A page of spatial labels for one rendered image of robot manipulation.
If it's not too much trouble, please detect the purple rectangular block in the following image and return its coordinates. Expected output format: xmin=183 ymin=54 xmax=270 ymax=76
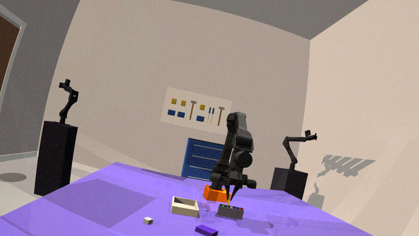
xmin=195 ymin=224 xmax=218 ymax=236

